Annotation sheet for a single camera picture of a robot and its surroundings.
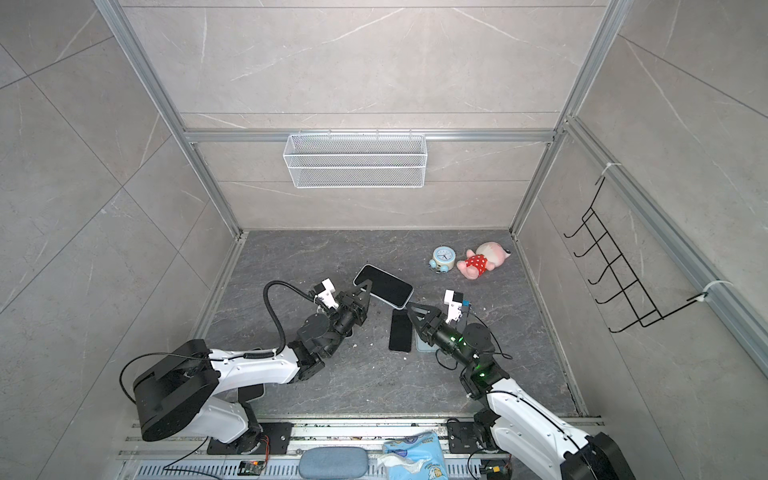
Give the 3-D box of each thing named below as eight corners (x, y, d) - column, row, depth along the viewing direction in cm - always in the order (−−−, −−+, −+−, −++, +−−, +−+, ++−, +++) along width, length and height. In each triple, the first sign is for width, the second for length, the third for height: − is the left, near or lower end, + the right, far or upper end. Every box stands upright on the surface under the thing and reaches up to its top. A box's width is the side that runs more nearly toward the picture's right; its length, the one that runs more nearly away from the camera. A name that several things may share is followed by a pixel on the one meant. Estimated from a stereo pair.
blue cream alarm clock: (430, 275, 108) (431, 268, 104) (428, 254, 115) (429, 246, 111) (455, 275, 108) (457, 268, 104) (452, 254, 115) (454, 246, 111)
